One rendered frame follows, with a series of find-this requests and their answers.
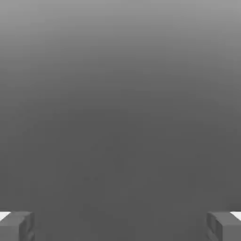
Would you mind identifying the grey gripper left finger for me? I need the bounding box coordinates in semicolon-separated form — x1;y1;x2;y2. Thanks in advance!
0;211;36;241

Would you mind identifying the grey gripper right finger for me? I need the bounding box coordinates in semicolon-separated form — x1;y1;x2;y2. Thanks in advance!
206;211;241;241

